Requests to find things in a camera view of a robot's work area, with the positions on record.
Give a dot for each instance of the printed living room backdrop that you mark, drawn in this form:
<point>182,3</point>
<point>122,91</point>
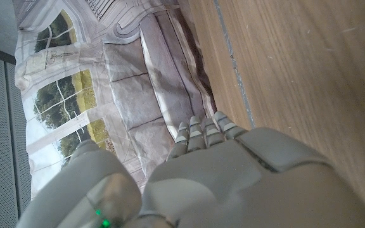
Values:
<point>128,88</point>

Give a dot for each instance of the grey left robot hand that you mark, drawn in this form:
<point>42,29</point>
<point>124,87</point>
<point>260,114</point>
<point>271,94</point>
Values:
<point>233,183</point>

